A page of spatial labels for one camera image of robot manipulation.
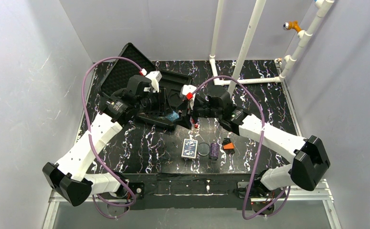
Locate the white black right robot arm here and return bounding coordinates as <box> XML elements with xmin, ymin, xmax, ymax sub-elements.
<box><xmin>175</xmin><ymin>85</ymin><xmax>331</xmax><ymax>195</ymax></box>

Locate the teal poker chip stack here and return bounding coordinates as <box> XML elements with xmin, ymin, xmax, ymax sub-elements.
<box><xmin>166</xmin><ymin>112</ymin><xmax>180</xmax><ymax>122</ymax></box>

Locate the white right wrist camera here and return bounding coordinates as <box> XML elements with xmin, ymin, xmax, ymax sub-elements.
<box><xmin>180</xmin><ymin>85</ymin><xmax>197</xmax><ymax>100</ymax></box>

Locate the orange mounted camera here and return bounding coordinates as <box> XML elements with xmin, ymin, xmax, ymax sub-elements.
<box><xmin>283</xmin><ymin>21</ymin><xmax>302</xmax><ymax>33</ymax></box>

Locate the black poker set case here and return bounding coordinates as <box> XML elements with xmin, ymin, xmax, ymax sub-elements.
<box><xmin>97</xmin><ymin>43</ymin><xmax>192</xmax><ymax>130</ymax></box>

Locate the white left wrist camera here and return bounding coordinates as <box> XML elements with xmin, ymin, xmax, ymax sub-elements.
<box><xmin>139</xmin><ymin>69</ymin><xmax>162</xmax><ymax>93</ymax></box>

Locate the blue playing card deck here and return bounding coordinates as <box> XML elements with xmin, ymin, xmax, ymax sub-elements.
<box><xmin>181</xmin><ymin>139</ymin><xmax>198</xmax><ymax>159</ymax></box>

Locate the white PVC pipe frame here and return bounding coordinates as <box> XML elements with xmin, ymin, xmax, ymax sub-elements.
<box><xmin>209</xmin><ymin>0</ymin><xmax>335</xmax><ymax>95</ymax></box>

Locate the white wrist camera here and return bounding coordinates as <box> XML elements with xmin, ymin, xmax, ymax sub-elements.
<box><xmin>139</xmin><ymin>69</ymin><xmax>162</xmax><ymax>93</ymax></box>
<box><xmin>180</xmin><ymin>85</ymin><xmax>197</xmax><ymax>100</ymax></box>

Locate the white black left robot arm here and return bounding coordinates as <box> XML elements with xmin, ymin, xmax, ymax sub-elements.
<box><xmin>42</xmin><ymin>87</ymin><xmax>171</xmax><ymax>207</ymax></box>

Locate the purple poker chip stack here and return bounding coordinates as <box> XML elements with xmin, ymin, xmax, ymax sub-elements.
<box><xmin>209</xmin><ymin>143</ymin><xmax>220</xmax><ymax>161</ymax></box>

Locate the black orange hex key set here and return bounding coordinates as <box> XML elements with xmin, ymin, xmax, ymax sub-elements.
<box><xmin>222</xmin><ymin>138</ymin><xmax>235</xmax><ymax>155</ymax></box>

